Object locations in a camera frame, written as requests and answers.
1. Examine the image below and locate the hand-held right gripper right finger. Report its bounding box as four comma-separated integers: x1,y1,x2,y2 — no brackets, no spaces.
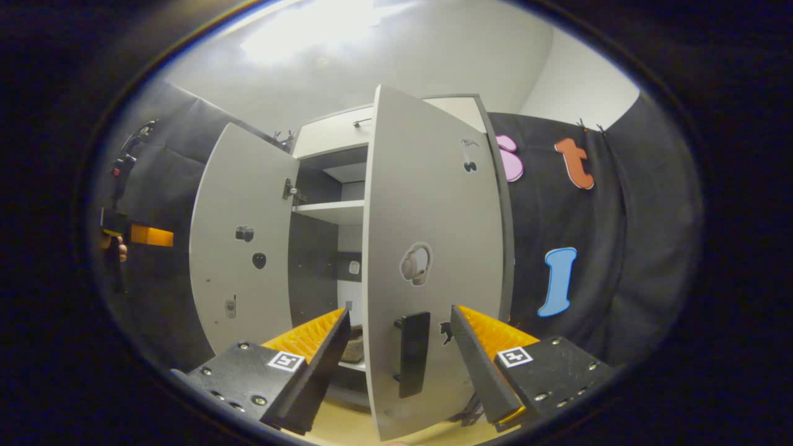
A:
450,305,617,433

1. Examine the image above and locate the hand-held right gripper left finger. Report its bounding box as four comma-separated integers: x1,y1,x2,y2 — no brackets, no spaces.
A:
170,308,352,436

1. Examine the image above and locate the white shoe cabinet door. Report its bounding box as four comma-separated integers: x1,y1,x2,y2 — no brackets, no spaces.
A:
189,123,301,355
361,85,506,442

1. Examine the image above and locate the white shoe cabinet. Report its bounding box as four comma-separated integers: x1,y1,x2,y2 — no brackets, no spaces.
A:
288,93,515,409

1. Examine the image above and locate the white cabinet shelf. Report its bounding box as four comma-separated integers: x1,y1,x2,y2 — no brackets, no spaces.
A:
292,199,365,225

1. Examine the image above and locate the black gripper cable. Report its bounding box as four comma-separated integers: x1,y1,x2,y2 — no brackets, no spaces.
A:
115,120,159,163

